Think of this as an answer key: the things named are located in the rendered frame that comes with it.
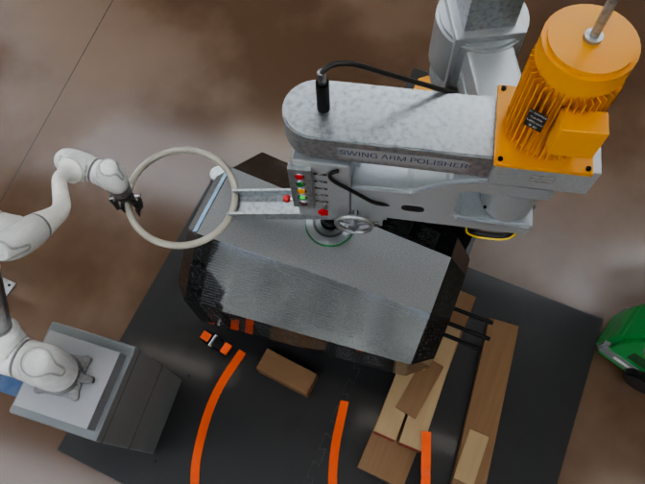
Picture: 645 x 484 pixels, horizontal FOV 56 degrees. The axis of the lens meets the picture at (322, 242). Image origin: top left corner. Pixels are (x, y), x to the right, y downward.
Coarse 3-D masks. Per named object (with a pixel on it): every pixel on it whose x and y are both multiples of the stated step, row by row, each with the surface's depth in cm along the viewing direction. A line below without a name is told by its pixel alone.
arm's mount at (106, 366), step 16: (48, 336) 251; (64, 336) 252; (80, 352) 249; (96, 352) 249; (112, 352) 249; (96, 368) 247; (112, 368) 247; (96, 384) 245; (112, 384) 251; (16, 400) 242; (32, 400) 242; (48, 400) 242; (64, 400) 242; (80, 400) 242; (96, 400) 242; (48, 416) 240; (64, 416) 240; (80, 416) 240; (96, 416) 243
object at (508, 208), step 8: (488, 200) 216; (496, 200) 210; (504, 200) 207; (512, 200) 205; (520, 200) 204; (528, 200) 204; (536, 200) 209; (488, 208) 219; (496, 208) 215; (504, 208) 212; (512, 208) 210; (520, 208) 210; (528, 208) 213; (496, 216) 219; (504, 216) 217; (512, 216) 216; (520, 216) 217
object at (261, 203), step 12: (240, 192) 265; (252, 192) 263; (264, 192) 261; (276, 192) 259; (288, 192) 258; (240, 204) 266; (252, 204) 264; (264, 204) 262; (276, 204) 260; (288, 204) 259; (240, 216) 261; (252, 216) 259; (264, 216) 257; (276, 216) 255; (288, 216) 253; (300, 216) 251; (312, 216) 250
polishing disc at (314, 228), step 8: (312, 224) 266; (320, 224) 266; (344, 224) 266; (312, 232) 265; (320, 232) 265; (328, 232) 264; (336, 232) 264; (344, 232) 264; (320, 240) 263; (328, 240) 263; (336, 240) 263; (344, 240) 263
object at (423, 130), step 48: (288, 96) 191; (336, 96) 190; (384, 96) 190; (432, 96) 189; (480, 96) 188; (336, 144) 186; (384, 144) 183; (432, 144) 182; (480, 144) 182; (576, 192) 188
